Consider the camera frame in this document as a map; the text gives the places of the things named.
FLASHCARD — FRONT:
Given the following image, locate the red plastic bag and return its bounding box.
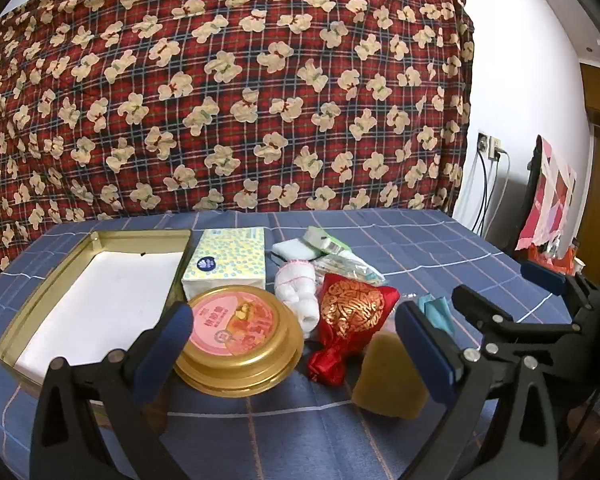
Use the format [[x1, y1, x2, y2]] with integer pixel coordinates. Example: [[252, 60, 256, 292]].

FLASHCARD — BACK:
[[527, 245, 581, 276]]

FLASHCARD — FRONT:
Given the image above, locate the teal small packet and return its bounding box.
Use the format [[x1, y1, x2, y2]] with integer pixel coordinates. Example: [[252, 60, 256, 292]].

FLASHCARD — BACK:
[[416, 295, 456, 336]]

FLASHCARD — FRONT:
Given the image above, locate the gold rectangular tin box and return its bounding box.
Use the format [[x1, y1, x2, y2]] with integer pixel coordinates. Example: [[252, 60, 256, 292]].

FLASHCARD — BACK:
[[0, 229, 195, 411]]

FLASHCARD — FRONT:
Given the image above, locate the yellow dotted tissue box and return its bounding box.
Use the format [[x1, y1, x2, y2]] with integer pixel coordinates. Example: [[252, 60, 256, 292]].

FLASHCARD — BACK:
[[181, 226, 269, 301]]

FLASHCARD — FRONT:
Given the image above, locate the white wall socket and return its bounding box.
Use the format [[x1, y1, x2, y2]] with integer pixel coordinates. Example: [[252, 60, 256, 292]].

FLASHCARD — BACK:
[[476, 131, 503, 161]]

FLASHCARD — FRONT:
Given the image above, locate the pink-trimmed white towel roll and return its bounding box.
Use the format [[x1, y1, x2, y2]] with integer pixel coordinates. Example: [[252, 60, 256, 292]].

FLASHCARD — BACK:
[[274, 257, 317, 306]]

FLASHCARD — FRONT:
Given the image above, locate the bag of cotton swabs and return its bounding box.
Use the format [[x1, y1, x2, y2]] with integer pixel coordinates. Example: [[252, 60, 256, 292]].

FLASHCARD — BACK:
[[314, 251, 386, 286]]

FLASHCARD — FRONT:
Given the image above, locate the black frame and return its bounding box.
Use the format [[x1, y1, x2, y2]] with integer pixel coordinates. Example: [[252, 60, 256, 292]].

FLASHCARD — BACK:
[[522, 140, 545, 223]]

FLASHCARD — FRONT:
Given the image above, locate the white sponge block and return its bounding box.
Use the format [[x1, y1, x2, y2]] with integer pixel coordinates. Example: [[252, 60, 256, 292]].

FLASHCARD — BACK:
[[271, 239, 315, 262]]

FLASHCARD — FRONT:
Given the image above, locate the yellow sponge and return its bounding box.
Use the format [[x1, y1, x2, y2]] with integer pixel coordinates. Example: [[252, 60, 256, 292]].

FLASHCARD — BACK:
[[351, 331, 429, 420]]

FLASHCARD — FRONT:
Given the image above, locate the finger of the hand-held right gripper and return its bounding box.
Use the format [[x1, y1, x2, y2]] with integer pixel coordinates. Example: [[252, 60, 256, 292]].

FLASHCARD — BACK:
[[521, 259, 600, 312], [451, 284, 586, 362]]

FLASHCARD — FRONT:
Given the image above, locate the red gold-embroidered pouch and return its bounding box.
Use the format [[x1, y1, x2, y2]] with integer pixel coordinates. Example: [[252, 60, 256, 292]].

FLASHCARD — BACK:
[[307, 274, 401, 387]]

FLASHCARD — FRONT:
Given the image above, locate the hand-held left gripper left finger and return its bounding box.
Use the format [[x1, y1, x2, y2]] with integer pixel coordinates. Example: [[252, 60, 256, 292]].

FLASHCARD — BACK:
[[29, 302, 196, 480]]

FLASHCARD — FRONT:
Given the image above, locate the white cable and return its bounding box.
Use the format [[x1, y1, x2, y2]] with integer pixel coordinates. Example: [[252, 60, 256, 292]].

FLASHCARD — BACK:
[[487, 149, 511, 243]]

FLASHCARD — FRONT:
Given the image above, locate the round gold tin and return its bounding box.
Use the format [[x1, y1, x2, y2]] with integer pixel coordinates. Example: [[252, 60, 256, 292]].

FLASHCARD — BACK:
[[172, 284, 306, 400]]

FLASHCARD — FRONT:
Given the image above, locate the pink patchwork cloth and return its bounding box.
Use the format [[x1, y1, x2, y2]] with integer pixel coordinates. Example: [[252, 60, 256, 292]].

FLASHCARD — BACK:
[[515, 135, 578, 256]]

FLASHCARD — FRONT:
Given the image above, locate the blue plaid bed sheet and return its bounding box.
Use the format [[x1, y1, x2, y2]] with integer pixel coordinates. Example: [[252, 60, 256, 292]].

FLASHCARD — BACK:
[[0, 207, 576, 480]]

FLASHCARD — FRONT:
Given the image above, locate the red plaid bear-print blanket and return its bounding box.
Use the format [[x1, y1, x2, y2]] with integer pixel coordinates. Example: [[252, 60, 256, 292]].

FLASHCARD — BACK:
[[0, 0, 476, 273]]

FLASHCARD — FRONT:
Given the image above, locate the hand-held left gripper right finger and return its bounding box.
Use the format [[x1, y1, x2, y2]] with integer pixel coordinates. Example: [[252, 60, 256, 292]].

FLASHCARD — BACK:
[[394, 301, 563, 480]]

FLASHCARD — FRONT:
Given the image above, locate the green tissue packet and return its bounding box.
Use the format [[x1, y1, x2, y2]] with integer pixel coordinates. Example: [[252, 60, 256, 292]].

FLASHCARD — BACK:
[[304, 226, 348, 256]]

